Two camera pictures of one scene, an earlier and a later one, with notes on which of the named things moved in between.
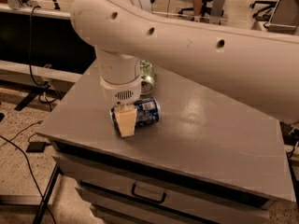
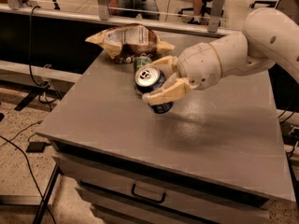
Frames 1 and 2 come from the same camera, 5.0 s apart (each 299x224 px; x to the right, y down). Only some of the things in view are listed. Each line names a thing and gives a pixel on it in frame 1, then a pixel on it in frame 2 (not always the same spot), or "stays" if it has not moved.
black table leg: x=48 y=193 stays
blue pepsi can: x=147 y=112 → x=149 y=78
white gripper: x=121 y=93 → x=196 y=66
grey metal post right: x=219 y=1 stays
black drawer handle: x=147 y=198 stays
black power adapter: x=36 y=147 stays
